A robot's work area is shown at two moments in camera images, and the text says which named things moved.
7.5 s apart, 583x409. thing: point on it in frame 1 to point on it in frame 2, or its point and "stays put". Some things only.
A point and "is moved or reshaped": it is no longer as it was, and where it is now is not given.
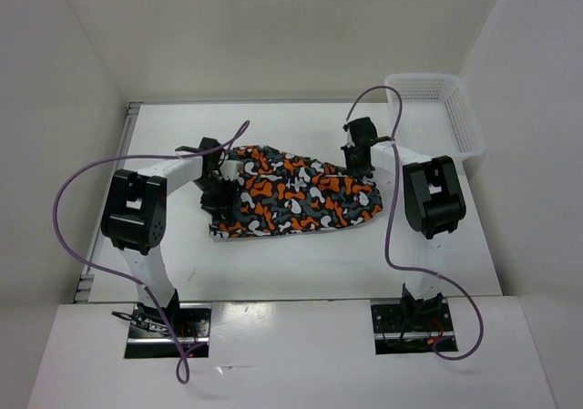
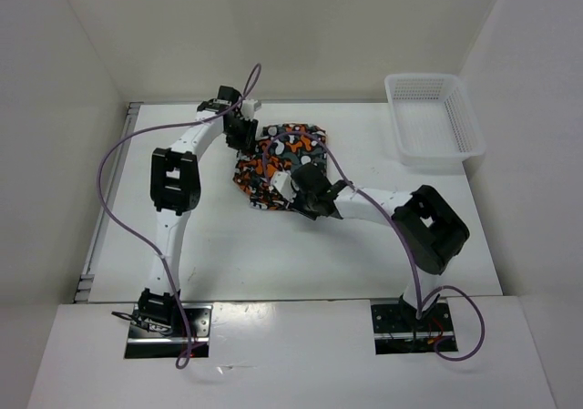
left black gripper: x=223 y=204 to x=247 y=142
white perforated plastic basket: x=438 y=117 stays put
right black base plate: x=397 y=332 stays put
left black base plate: x=149 y=335 stays put
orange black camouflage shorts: x=279 y=193 is moved or reshaped
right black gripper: x=352 y=168 to x=297 y=205
